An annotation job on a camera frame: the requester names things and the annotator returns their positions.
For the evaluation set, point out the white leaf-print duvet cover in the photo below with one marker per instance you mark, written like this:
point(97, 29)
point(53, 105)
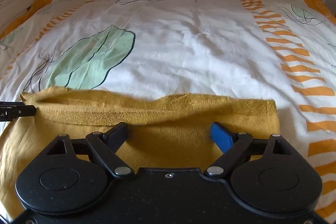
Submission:
point(280, 50)

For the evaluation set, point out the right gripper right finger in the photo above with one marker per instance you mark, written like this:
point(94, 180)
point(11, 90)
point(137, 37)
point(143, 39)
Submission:
point(234, 147)

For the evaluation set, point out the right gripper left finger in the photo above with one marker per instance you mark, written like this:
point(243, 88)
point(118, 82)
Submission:
point(104, 147)

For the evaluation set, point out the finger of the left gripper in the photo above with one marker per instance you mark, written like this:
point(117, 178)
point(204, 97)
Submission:
point(10, 111)

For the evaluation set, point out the mustard yellow knit garment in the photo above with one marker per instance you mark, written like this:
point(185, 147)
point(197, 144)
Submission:
point(170, 132)

